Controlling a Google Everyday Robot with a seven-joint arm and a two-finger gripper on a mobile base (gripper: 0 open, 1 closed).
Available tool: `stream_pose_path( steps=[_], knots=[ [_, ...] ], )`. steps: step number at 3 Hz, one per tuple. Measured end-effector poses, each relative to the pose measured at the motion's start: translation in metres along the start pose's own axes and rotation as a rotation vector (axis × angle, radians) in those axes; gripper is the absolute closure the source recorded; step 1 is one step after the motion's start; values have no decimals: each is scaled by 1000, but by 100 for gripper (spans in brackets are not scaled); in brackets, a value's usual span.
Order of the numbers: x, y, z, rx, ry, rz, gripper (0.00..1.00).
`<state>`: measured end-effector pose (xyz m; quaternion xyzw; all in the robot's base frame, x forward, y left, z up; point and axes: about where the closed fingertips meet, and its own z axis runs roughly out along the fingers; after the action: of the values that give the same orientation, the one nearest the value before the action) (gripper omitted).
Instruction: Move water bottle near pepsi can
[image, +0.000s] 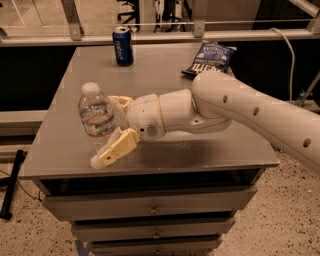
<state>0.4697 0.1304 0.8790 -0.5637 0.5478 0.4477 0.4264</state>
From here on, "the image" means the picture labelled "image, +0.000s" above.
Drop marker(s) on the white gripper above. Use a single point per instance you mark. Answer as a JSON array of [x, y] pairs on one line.
[[144, 115]]

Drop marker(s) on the clear plastic water bottle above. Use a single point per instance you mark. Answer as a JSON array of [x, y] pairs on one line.
[[96, 114]]

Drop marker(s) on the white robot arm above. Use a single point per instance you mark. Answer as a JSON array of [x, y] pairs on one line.
[[209, 105]]

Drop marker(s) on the blue pepsi can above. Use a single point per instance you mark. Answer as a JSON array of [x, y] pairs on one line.
[[123, 46]]

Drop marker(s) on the top grey drawer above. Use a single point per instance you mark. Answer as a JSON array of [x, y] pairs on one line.
[[149, 203]]

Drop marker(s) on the grey drawer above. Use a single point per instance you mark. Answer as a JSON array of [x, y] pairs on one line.
[[149, 203], [165, 228], [157, 247]]

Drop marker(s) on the grey drawer cabinet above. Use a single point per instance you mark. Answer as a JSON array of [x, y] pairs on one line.
[[58, 160]]

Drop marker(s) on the metal railing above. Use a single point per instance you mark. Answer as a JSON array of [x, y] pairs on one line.
[[91, 22]]

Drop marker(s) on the blue kettle chips bag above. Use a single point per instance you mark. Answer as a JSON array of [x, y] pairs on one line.
[[211, 57]]

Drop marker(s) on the middle grey drawer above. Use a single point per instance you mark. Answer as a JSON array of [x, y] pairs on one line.
[[165, 228]]

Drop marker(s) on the black office chair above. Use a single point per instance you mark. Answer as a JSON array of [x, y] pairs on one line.
[[132, 15]]

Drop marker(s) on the bottom grey drawer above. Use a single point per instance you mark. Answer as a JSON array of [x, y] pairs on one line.
[[157, 247]]

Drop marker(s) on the black bar on floor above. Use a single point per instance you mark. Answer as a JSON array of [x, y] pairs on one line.
[[9, 183]]

